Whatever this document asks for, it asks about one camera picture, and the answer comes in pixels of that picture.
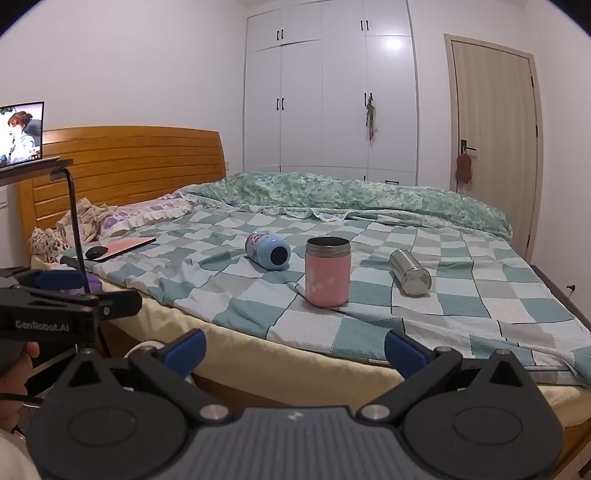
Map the stainless steel cup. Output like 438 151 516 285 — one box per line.
389 248 433 297

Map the black bedside stand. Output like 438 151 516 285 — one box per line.
0 158 93 294

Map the pink laptop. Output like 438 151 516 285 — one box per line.
95 236 158 262

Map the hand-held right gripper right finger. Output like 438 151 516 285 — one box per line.
360 329 536 422

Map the crumpled patterned cloth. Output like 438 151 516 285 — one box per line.
29 197 120 267

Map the purple floral pillow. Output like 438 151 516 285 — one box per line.
98 192 195 241

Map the beige mattress sheet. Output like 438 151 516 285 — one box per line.
97 276 591 446

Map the green checkered blanket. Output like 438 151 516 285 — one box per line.
60 198 591 387

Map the green floral quilt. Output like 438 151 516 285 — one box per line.
179 172 513 238

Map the wooden bed headboard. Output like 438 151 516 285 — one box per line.
17 126 228 260

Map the wooden door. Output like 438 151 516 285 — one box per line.
444 33 542 260

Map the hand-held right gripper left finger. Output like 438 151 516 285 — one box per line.
58 329 228 422

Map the person's left hand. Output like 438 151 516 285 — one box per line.
0 342 40 433

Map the tablet screen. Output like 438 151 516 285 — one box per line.
0 102 45 168

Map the pink cup with steel rim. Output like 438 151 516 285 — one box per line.
304 237 352 308

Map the dark bed frame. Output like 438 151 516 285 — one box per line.
530 264 591 326

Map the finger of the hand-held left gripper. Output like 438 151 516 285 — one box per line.
32 270 100 297
0 286 143 321

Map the white clothing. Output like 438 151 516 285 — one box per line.
0 431 41 480

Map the blue bottle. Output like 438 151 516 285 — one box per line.
244 232 291 271

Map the white wardrobe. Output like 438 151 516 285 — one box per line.
243 0 420 186

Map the brown hanging ornament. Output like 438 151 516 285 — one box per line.
455 152 474 186

